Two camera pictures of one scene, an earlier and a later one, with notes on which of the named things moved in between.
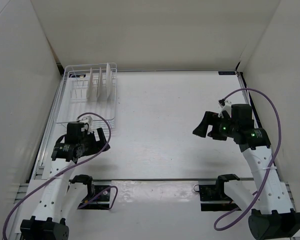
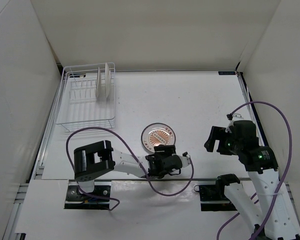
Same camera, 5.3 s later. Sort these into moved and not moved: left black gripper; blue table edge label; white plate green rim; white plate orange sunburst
Moved: white plate orange sunburst; left black gripper
Not moved: blue table edge label; white plate green rim
